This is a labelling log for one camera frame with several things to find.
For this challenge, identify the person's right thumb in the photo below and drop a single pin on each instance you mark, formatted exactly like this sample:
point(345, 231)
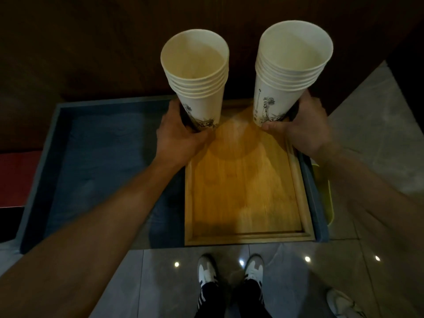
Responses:
point(275, 126)

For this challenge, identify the person's right hand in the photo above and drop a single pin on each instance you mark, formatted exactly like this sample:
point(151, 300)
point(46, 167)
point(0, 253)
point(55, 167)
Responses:
point(309, 132)

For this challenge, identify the person's right forearm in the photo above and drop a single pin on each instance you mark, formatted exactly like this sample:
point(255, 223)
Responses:
point(374, 198)

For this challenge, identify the person's left white shoe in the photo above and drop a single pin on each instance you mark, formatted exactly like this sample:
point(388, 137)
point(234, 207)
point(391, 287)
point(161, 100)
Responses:
point(207, 269)

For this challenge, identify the dark wooden cabinet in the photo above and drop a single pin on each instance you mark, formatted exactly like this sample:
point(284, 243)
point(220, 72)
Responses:
point(99, 46)

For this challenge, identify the blue-grey drawer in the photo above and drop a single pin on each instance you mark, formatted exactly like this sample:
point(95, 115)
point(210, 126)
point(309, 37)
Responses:
point(96, 162)

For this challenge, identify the red box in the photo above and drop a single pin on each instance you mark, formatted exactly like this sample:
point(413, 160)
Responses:
point(16, 178)

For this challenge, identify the person's left leg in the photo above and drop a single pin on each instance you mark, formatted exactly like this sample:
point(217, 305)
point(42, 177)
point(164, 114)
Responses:
point(210, 301)

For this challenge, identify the person's leg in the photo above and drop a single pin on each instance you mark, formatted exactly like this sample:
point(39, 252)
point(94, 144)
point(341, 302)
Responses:
point(251, 301)
point(210, 301)

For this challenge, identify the person's right leg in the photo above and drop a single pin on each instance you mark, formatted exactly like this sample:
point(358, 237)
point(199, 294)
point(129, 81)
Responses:
point(251, 301)

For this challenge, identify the wooden serving tray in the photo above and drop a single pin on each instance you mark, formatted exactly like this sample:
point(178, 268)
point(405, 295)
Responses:
point(245, 188)

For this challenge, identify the yellow-green plastic tray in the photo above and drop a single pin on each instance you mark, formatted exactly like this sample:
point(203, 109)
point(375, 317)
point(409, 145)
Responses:
point(326, 198)

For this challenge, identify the person's white shoe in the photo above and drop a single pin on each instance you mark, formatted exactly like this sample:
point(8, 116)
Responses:
point(254, 268)
point(207, 269)

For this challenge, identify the person's left thumb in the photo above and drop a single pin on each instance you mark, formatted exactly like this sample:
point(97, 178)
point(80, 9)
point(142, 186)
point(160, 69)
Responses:
point(203, 133)

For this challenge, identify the stack of white paper cups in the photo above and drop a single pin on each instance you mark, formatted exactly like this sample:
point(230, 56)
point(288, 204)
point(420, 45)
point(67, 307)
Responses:
point(197, 69)
point(291, 59)

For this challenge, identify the person's left hand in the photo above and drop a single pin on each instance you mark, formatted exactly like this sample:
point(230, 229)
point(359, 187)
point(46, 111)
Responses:
point(174, 139)

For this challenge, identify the person's left forearm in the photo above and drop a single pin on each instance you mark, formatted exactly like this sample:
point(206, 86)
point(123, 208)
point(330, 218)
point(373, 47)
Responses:
point(86, 241)

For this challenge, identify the person's right white shoe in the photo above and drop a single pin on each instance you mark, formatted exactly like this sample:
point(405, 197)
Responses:
point(254, 268)

